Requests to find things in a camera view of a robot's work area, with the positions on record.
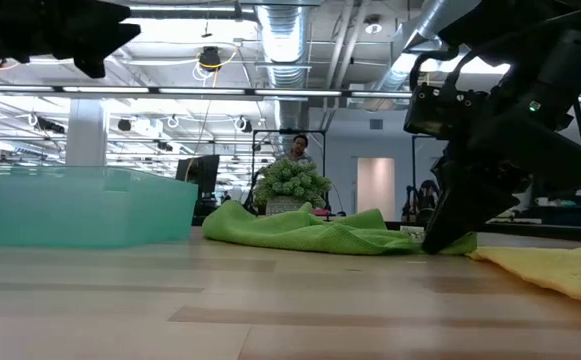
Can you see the person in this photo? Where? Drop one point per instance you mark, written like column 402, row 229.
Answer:
column 427, row 192
column 299, row 147

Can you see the silver ventilation duct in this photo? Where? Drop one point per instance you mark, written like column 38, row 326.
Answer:
column 420, row 25
column 285, row 40

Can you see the yellow microfiber towel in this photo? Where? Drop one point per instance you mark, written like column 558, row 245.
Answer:
column 560, row 272

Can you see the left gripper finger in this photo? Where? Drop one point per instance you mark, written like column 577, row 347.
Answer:
column 92, row 62
column 100, row 25

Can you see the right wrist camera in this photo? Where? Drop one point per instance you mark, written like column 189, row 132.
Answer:
column 440, row 112

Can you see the green microfiber towel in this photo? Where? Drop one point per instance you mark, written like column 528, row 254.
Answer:
column 295, row 230

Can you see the dark cabinet with screen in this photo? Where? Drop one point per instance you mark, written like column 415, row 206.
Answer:
column 570, row 217

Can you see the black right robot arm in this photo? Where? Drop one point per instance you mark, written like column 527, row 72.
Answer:
column 570, row 55

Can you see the teal plastic basket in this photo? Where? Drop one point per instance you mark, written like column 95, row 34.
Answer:
column 70, row 210

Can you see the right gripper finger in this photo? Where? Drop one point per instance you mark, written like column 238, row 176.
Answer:
column 470, row 200
column 441, row 175

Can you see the pale door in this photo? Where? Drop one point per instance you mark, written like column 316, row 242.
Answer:
column 375, row 190

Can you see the green plant in patterned pot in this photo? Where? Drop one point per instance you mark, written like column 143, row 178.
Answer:
column 290, row 182

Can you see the black ceiling device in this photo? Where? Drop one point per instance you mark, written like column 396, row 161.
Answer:
column 210, row 57

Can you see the long ceiling light bar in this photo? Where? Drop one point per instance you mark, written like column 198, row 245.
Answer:
column 200, row 91

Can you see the black office monitor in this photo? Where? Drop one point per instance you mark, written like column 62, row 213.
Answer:
column 200, row 172

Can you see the black stand frame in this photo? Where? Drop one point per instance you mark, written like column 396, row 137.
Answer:
column 270, row 131
column 413, row 170

